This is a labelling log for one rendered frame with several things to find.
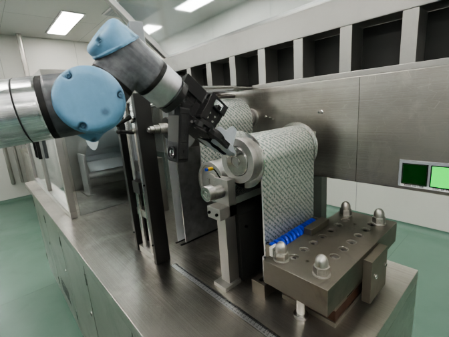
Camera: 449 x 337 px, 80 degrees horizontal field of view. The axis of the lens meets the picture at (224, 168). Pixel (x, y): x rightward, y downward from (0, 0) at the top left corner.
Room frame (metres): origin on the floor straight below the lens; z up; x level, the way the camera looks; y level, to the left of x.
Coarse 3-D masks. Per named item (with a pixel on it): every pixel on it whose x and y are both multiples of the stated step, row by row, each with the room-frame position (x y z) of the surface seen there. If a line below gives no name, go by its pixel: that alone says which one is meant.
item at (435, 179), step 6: (432, 168) 0.62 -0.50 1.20; (438, 168) 0.61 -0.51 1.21; (444, 168) 0.61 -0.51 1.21; (432, 174) 0.62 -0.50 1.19; (438, 174) 0.61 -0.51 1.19; (444, 174) 0.60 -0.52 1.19; (432, 180) 0.62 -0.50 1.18; (438, 180) 0.61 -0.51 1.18; (444, 180) 0.60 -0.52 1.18; (432, 186) 0.62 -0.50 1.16; (438, 186) 0.61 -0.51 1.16; (444, 186) 0.60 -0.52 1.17
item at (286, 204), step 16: (304, 176) 0.75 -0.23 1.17; (272, 192) 0.65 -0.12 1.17; (288, 192) 0.70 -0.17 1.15; (304, 192) 0.75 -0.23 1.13; (272, 208) 0.65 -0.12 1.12; (288, 208) 0.70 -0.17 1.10; (304, 208) 0.75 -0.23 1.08; (272, 224) 0.65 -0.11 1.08; (288, 224) 0.69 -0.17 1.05; (272, 240) 0.65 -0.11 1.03
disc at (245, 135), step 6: (240, 132) 0.67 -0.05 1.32; (246, 132) 0.66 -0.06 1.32; (246, 138) 0.66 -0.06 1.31; (252, 138) 0.64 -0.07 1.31; (252, 144) 0.64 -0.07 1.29; (258, 144) 0.63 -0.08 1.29; (258, 150) 0.63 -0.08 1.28; (258, 156) 0.63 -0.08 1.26; (264, 162) 0.62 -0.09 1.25; (258, 168) 0.63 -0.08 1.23; (264, 168) 0.62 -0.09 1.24; (258, 174) 0.63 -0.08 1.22; (252, 180) 0.65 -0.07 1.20; (258, 180) 0.63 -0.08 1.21; (240, 186) 0.68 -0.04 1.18; (246, 186) 0.66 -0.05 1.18; (252, 186) 0.65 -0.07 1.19
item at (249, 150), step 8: (240, 144) 0.65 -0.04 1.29; (248, 144) 0.64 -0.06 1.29; (248, 152) 0.63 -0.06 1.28; (256, 152) 0.63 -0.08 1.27; (224, 160) 0.69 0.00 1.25; (248, 160) 0.63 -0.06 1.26; (256, 160) 0.62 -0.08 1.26; (224, 168) 0.70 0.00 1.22; (248, 168) 0.63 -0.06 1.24; (256, 168) 0.63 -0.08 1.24; (232, 176) 0.68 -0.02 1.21; (240, 176) 0.66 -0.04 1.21; (248, 176) 0.63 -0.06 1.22
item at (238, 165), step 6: (240, 150) 0.65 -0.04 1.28; (234, 156) 0.67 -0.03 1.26; (240, 156) 0.65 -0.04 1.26; (246, 156) 0.63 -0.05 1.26; (228, 162) 0.68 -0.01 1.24; (234, 162) 0.66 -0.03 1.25; (240, 162) 0.65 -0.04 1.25; (246, 162) 0.63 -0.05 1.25; (234, 168) 0.66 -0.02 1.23; (240, 168) 0.65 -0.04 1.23; (246, 168) 0.63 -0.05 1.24; (234, 174) 0.67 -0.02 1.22; (240, 174) 0.65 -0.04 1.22
